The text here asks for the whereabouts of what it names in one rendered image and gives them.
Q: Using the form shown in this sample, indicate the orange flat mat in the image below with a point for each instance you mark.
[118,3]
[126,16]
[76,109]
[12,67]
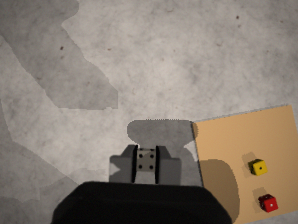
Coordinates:
[226,145]

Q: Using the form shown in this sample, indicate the white die with black pips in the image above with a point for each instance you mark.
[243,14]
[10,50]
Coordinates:
[146,159]

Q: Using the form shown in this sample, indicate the olive yellow die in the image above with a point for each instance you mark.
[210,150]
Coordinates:
[257,167]

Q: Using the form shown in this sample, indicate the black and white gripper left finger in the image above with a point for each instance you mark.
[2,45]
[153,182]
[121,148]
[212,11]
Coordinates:
[122,168]

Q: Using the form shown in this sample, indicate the red die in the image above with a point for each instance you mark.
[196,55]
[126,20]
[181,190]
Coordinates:
[268,203]

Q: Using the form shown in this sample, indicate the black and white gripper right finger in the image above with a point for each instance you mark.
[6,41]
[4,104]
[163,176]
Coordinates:
[167,169]

